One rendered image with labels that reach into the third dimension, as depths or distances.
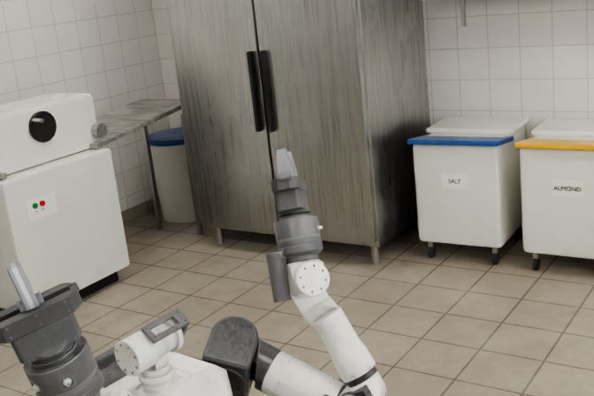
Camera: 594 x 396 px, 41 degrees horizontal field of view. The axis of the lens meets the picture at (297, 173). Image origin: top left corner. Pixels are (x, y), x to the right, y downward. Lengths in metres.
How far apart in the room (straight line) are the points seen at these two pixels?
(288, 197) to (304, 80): 3.22
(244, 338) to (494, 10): 3.80
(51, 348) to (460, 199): 3.80
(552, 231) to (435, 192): 0.70
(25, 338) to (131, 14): 5.50
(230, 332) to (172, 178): 4.53
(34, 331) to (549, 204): 3.72
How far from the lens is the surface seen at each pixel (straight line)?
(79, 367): 1.12
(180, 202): 6.16
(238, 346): 1.61
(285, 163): 1.56
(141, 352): 1.42
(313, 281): 1.50
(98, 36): 6.24
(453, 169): 4.68
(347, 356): 1.55
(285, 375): 1.60
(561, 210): 4.54
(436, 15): 5.28
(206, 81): 5.18
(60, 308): 1.10
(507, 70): 5.15
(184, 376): 1.52
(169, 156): 6.06
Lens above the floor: 1.82
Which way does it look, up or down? 15 degrees down
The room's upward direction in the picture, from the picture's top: 6 degrees counter-clockwise
